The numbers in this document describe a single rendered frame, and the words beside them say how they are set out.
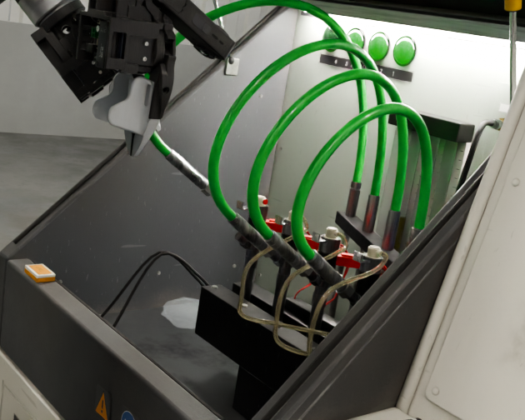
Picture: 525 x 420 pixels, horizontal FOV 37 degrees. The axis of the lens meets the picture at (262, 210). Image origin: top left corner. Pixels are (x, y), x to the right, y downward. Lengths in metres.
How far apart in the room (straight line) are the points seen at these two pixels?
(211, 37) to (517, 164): 0.37
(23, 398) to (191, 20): 0.71
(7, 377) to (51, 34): 0.58
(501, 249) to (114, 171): 0.73
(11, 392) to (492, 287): 0.82
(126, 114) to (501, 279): 0.45
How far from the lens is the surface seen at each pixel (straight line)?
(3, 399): 1.43
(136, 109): 0.87
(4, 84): 7.60
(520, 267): 0.91
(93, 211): 1.41
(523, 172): 0.93
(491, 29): 1.24
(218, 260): 1.59
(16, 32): 7.57
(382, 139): 1.21
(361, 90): 1.28
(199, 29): 0.89
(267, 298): 1.23
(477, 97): 1.27
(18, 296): 1.33
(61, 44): 1.16
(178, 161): 1.19
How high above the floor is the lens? 1.40
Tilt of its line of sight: 14 degrees down
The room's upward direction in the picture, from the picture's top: 9 degrees clockwise
